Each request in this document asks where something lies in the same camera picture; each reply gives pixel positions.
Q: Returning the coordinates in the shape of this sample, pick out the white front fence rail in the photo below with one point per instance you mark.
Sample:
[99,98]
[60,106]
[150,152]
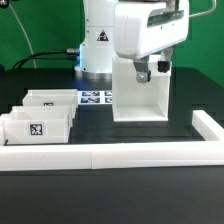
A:
[111,156]

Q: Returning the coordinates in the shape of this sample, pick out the fiducial marker sheet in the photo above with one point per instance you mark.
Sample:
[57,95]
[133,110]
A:
[95,97]

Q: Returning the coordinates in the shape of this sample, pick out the white fence rail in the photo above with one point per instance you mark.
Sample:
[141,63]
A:
[206,126]
[3,138]
[111,156]

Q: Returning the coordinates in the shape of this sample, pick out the white front drawer box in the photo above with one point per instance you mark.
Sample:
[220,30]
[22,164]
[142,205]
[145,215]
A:
[37,124]

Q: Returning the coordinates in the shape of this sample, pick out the white left fence rail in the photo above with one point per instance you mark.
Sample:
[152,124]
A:
[3,138]

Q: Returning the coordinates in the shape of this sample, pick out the white drawer box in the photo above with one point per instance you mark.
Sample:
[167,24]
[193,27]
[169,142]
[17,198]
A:
[52,97]
[37,124]

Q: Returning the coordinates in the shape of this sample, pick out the white drawer cabinet frame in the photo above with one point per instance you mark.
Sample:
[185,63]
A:
[134,101]

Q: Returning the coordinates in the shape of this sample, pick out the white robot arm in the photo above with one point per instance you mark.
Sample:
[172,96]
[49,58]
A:
[97,48]

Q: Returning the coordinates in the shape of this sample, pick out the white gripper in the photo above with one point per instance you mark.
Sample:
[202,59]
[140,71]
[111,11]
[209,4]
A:
[144,28]

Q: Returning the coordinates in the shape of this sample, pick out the white right fence rail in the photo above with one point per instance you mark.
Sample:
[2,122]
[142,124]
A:
[206,126]

